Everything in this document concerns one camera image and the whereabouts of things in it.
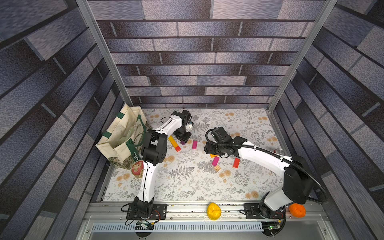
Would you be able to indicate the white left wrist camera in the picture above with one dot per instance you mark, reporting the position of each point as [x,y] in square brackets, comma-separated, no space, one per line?
[189,126]

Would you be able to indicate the magenta wooden block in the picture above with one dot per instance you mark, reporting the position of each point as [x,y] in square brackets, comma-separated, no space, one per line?
[195,143]

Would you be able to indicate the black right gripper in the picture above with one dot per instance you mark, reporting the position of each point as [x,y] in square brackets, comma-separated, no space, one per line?
[212,148]

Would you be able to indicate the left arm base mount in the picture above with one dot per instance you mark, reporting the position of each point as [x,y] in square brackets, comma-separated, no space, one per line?
[158,212]

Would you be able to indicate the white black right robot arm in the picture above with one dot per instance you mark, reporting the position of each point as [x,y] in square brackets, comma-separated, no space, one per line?
[297,181]

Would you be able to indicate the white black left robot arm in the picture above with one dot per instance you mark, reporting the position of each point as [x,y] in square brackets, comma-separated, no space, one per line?
[154,151]

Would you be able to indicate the red wooden block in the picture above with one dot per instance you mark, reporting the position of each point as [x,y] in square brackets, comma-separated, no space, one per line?
[236,163]

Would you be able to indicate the orange-yellow wooden block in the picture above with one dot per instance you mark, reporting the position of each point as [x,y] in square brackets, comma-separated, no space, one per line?
[173,142]

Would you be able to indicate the round red tin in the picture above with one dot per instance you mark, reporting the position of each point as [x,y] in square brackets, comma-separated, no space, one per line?
[137,169]

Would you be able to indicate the pink wooden block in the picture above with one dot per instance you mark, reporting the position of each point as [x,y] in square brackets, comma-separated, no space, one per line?
[215,161]

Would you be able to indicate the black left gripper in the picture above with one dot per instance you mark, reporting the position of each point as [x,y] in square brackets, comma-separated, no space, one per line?
[185,139]

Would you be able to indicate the orange mandarin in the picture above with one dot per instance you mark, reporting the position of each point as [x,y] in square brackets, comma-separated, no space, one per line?
[297,210]

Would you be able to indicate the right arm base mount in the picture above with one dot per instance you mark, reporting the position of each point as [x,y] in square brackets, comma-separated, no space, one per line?
[254,211]

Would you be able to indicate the slotted metal cable tray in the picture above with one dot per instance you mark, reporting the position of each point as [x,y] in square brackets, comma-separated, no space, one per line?
[181,227]

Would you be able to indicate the cream green tote bag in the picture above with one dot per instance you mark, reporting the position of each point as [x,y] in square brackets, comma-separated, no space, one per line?
[122,141]

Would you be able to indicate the small natural wooden cube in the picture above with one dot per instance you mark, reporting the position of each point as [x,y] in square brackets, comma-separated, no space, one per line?
[217,168]

